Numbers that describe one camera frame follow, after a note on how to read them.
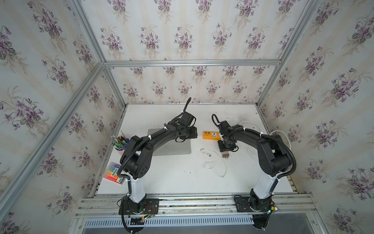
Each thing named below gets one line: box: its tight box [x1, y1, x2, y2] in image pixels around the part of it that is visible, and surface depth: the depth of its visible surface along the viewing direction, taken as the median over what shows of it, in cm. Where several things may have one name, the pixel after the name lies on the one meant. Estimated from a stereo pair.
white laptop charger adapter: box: [221, 151, 230, 160], surface depth 92 cm
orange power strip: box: [202, 130, 222, 141], surface depth 101 cm
